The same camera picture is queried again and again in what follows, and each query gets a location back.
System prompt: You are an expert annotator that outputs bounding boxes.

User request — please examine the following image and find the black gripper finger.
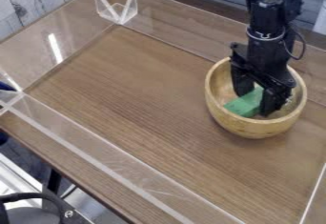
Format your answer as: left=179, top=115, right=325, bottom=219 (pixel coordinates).
left=231, top=66, right=255, bottom=96
left=259, top=88, right=291, bottom=117

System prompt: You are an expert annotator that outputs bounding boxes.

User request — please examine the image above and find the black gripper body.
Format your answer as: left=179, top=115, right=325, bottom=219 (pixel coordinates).
left=231, top=28, right=296, bottom=91

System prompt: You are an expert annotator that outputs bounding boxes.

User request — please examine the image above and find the green rectangular block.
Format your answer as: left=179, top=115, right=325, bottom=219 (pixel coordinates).
left=224, top=87, right=262, bottom=118

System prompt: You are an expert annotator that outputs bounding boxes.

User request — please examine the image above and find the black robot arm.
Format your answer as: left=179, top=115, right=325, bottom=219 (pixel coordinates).
left=231, top=0, right=303, bottom=117

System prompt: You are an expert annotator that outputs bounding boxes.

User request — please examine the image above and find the brown wooden bowl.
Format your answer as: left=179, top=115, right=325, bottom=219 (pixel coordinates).
left=204, top=58, right=307, bottom=139

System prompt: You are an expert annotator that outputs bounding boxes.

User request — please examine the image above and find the black table leg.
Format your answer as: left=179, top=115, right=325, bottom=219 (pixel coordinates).
left=47, top=170, right=63, bottom=194

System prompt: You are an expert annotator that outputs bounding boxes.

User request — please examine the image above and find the blue object at left edge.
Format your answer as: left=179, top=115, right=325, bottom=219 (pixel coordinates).
left=0, top=80, right=17, bottom=146

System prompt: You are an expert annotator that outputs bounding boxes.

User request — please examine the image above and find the clear acrylic enclosure wall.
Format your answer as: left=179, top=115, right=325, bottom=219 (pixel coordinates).
left=0, top=0, right=326, bottom=224

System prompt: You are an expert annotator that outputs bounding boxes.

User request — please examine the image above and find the black cable bottom left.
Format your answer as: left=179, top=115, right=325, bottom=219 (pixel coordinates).
left=0, top=193, right=65, bottom=224

